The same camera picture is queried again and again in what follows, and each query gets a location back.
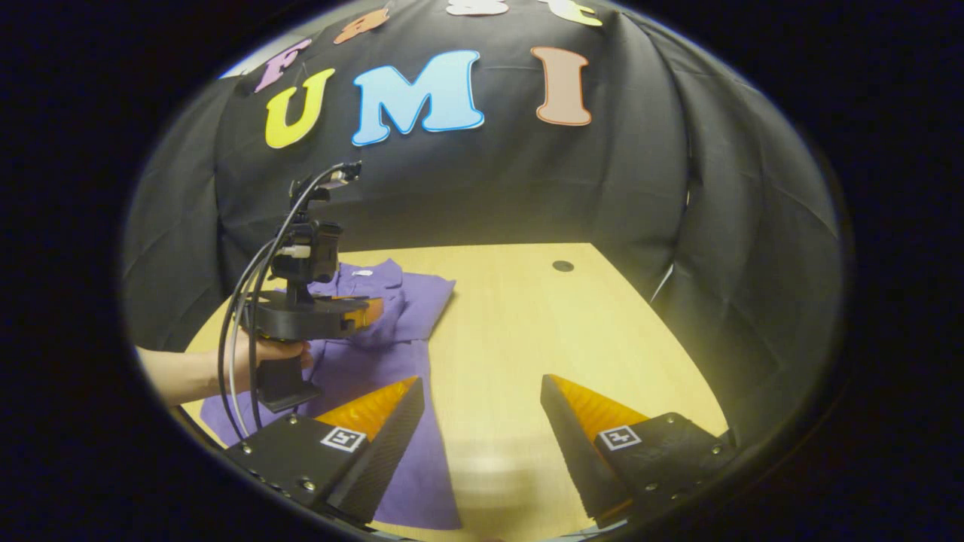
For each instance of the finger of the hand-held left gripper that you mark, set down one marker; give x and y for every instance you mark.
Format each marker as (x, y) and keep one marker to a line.
(369, 312)

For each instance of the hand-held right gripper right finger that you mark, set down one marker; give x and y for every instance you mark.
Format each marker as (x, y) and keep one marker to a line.
(576, 452)

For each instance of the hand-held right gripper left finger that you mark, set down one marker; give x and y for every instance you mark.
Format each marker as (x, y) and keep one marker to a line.
(384, 452)

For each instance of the purple collared shirt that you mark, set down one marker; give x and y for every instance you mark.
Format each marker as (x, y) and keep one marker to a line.
(392, 316)

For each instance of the black backdrop cloth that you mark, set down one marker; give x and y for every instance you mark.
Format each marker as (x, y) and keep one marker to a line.
(527, 181)

